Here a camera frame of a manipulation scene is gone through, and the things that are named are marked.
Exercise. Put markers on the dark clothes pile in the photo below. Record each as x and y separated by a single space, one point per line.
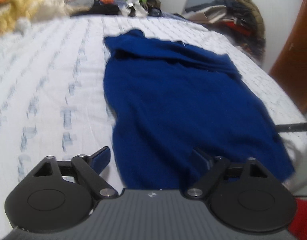
92 7

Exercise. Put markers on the red cloth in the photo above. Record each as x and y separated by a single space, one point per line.
298 227

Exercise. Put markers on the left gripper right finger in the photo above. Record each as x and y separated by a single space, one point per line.
216 169

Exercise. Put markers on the green and white items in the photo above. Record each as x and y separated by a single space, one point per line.
139 8

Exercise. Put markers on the white script-print bed sheet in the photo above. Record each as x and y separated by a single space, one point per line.
51 90

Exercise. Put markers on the yellow crumpled blanket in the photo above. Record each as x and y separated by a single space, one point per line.
33 10

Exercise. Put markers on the olive fur-hood jacket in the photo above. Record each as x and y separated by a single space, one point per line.
249 17

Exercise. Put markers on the brown wooden door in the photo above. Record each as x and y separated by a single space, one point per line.
290 69

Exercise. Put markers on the blue knit sweater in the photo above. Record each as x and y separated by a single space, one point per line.
171 97

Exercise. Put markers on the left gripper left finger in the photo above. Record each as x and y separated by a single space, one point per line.
86 170

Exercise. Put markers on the grey monitor screen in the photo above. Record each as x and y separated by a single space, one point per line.
199 1

